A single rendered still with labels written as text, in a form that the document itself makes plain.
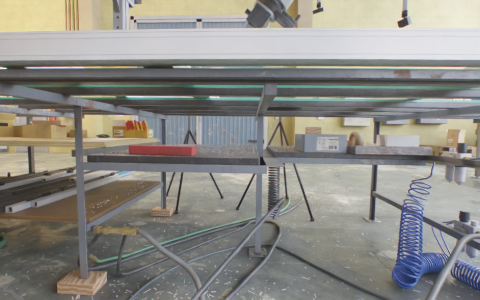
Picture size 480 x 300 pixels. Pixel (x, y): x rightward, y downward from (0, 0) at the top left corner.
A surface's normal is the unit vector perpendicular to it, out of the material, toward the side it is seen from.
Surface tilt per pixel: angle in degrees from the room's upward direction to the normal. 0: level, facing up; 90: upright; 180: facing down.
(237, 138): 90
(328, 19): 90
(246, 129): 90
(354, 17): 90
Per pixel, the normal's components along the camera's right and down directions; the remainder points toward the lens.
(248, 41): -0.05, 0.07
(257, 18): -0.05, 0.30
